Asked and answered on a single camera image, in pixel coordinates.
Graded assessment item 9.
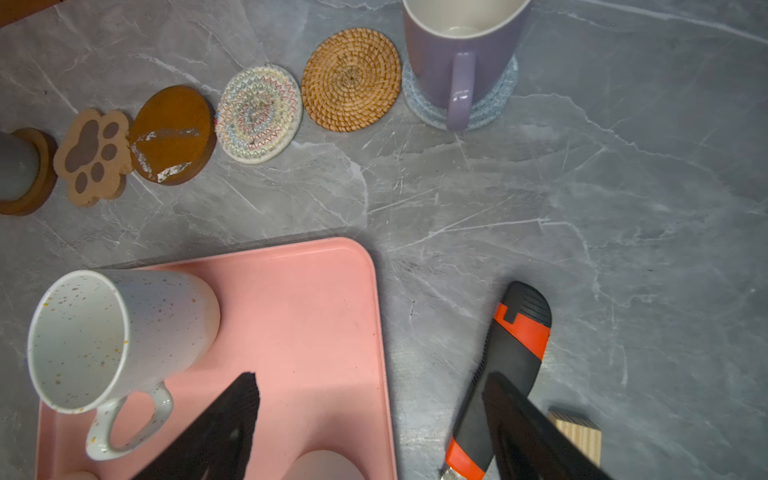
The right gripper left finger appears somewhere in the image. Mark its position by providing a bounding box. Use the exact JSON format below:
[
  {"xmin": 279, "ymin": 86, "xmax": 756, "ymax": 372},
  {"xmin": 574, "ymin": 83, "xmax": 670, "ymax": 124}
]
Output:
[{"xmin": 135, "ymin": 372, "xmax": 260, "ymax": 479}]

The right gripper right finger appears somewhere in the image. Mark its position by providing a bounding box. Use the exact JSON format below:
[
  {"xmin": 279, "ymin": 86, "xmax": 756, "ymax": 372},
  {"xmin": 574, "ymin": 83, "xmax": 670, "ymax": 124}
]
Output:
[{"xmin": 482, "ymin": 372, "xmax": 609, "ymax": 480}]

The white mug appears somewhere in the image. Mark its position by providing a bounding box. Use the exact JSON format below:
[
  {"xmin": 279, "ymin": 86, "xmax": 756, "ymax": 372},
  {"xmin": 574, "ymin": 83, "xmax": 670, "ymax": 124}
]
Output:
[
  {"xmin": 55, "ymin": 470, "xmax": 99, "ymax": 480},
  {"xmin": 27, "ymin": 269, "xmax": 221, "ymax": 461}
]

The cork paw-shaped coaster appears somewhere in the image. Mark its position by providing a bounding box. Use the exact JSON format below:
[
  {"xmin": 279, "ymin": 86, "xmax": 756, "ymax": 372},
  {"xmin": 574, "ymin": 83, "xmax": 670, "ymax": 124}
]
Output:
[{"xmin": 53, "ymin": 108, "xmax": 133, "ymax": 207}]

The brown coaster with scratches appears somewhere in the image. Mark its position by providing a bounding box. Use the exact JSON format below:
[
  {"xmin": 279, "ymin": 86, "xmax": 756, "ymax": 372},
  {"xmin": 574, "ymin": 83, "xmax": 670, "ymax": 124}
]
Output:
[{"xmin": 128, "ymin": 85, "xmax": 216, "ymax": 186}]

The grey-blue knitted round coaster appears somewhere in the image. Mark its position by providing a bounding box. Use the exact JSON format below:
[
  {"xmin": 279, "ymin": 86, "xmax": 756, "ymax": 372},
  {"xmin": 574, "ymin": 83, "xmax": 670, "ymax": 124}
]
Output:
[{"xmin": 401, "ymin": 56, "xmax": 519, "ymax": 131}]

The white embroidered round coaster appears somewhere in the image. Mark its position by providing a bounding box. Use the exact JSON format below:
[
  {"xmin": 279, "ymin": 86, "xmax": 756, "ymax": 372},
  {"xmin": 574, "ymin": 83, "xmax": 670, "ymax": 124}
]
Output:
[{"xmin": 215, "ymin": 64, "xmax": 303, "ymax": 165}]

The plain brown round coaster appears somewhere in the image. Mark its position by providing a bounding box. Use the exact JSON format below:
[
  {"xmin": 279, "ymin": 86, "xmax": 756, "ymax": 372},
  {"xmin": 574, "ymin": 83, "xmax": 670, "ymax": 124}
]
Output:
[{"xmin": 1, "ymin": 127, "xmax": 57, "ymax": 216}]

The grey mug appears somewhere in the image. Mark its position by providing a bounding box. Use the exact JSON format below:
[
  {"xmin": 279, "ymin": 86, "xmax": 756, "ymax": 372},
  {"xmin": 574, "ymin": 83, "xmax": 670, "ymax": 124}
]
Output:
[{"xmin": 0, "ymin": 132, "xmax": 40, "ymax": 202}]

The woven rattan round coaster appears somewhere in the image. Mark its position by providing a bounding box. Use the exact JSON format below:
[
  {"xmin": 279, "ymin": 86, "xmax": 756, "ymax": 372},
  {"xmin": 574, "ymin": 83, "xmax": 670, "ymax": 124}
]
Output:
[{"xmin": 301, "ymin": 28, "xmax": 402, "ymax": 132}]

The purple mug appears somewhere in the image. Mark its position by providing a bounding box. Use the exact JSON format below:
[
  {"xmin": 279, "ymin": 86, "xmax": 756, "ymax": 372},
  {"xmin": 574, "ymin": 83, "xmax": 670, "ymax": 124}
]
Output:
[{"xmin": 402, "ymin": 1, "xmax": 532, "ymax": 132}]

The small wooden block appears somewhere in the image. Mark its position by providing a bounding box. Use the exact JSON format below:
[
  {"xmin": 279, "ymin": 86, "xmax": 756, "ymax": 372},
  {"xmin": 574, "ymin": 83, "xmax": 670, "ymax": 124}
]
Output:
[{"xmin": 547, "ymin": 409, "xmax": 602, "ymax": 467}]

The pink plastic tray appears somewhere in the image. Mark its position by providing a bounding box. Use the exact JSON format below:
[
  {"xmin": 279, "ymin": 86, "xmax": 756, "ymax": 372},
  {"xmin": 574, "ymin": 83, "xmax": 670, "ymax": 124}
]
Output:
[{"xmin": 35, "ymin": 238, "xmax": 397, "ymax": 479}]

